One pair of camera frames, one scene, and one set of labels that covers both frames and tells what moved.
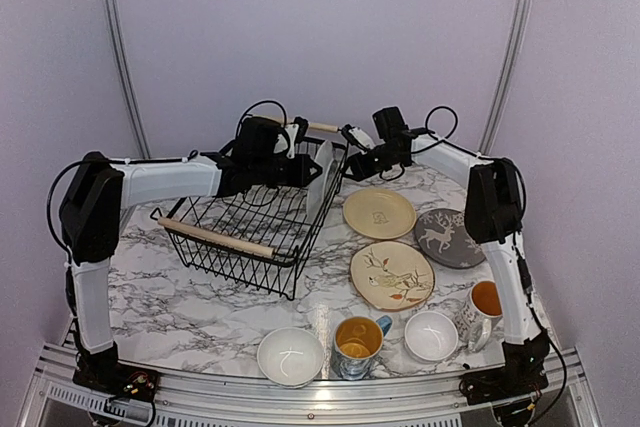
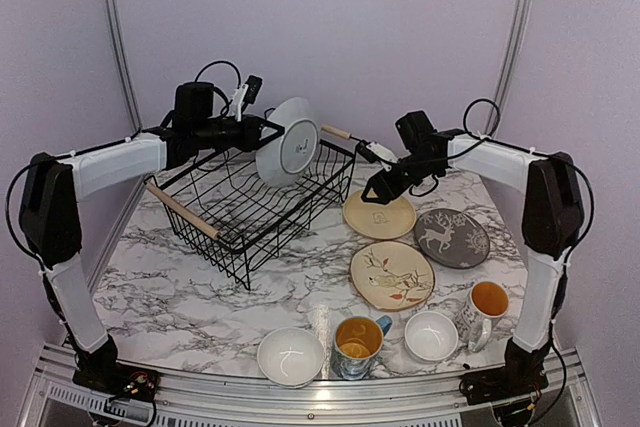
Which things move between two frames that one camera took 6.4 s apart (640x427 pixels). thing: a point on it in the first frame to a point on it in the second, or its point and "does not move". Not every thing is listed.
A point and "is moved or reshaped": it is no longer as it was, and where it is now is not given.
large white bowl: [290, 357] does not move
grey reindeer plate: [444, 237] does not move
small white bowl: [430, 336] does not move
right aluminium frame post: [517, 40] does not move
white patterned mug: [483, 307] does not move
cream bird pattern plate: [391, 275] does not move
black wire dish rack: [258, 232] is moved or reshaped
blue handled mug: [358, 340] does not move
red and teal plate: [315, 191] is moved or reshaped
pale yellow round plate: [379, 214] does not move
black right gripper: [359, 170] to [382, 184]
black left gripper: [301, 177] to [250, 137]
